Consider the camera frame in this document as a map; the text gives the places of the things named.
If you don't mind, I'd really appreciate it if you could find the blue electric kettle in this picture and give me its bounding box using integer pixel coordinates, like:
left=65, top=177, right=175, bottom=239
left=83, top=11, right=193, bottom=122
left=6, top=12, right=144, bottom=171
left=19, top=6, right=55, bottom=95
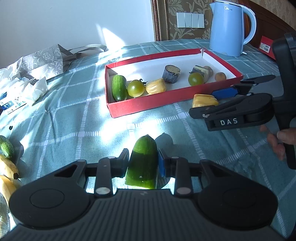
left=209, top=1, right=257, bottom=57

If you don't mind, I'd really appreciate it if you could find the red shallow box tray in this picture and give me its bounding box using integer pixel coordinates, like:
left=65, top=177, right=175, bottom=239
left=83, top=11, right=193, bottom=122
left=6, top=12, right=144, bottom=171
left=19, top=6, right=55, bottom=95
left=105, top=48, right=243, bottom=118

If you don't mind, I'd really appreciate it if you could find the teal plaid bedspread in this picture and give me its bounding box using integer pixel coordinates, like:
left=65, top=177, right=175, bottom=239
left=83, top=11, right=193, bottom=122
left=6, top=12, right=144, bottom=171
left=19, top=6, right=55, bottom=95
left=1, top=39, right=295, bottom=237

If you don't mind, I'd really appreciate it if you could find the brown kiwi fruit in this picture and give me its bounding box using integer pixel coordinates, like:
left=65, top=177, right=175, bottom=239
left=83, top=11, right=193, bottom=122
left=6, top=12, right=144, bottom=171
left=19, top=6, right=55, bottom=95
left=203, top=66, right=214, bottom=79
left=214, top=72, right=227, bottom=81

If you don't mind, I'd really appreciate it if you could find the yellow banana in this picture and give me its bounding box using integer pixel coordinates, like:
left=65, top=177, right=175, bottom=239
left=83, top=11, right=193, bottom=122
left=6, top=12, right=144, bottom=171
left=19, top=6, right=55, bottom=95
left=0, top=175, right=22, bottom=204
left=0, top=154, right=19, bottom=179

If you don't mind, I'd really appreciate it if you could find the green tomato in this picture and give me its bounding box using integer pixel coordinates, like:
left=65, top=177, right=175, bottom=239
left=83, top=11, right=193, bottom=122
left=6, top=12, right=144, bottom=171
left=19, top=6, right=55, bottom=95
left=188, top=72, right=204, bottom=86
left=127, top=79, right=146, bottom=98

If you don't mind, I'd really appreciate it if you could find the silver patterned gift bag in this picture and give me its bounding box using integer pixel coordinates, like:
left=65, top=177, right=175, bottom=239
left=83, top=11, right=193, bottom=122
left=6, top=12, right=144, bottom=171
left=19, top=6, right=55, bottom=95
left=16, top=44, right=108, bottom=79

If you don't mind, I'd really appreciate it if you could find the ornate wooden wall frame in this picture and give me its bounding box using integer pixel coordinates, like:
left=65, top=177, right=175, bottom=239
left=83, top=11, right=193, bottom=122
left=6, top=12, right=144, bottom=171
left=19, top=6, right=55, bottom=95
left=151, top=0, right=212, bottom=41

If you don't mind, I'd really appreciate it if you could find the dark wooden headboard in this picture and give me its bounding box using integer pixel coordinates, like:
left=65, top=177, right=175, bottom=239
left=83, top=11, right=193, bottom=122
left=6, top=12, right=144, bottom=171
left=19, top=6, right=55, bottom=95
left=238, top=1, right=295, bottom=48

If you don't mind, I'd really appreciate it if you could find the white wall switch panel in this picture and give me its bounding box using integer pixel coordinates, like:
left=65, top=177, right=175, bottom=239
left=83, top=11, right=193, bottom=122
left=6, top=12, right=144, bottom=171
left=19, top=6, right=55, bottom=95
left=176, top=13, right=205, bottom=29

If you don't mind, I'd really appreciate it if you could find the whole small cucumber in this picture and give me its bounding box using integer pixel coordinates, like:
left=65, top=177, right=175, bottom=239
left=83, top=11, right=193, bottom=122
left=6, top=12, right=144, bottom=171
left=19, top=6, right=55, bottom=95
left=0, top=136, right=15, bottom=159

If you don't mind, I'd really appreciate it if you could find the person right hand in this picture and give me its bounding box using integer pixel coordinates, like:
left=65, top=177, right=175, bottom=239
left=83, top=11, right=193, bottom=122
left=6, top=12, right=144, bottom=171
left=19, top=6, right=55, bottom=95
left=260, top=125, right=296, bottom=161

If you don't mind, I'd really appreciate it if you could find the white crumpled plastic bag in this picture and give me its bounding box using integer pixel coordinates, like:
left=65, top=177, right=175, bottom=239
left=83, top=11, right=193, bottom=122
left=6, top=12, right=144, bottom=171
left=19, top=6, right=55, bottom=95
left=1, top=62, right=48, bottom=115

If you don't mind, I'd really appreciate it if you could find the red flat box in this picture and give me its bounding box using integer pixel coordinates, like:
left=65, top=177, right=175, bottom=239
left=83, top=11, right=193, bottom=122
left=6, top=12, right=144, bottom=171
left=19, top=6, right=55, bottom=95
left=258, top=36, right=275, bottom=60

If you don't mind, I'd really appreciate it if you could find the yellow jackfruit pod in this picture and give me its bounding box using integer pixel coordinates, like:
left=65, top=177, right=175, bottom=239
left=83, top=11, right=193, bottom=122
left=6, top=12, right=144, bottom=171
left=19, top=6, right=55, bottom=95
left=192, top=94, right=219, bottom=108

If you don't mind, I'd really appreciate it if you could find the large cut cucumber piece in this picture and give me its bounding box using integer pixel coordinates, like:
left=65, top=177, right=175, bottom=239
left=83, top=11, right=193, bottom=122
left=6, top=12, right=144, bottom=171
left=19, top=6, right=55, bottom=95
left=125, top=135, right=158, bottom=189

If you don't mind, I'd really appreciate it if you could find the small cucumber piece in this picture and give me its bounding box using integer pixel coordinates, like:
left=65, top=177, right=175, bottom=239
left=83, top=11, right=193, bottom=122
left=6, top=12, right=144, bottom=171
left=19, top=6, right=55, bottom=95
left=112, top=74, right=128, bottom=101

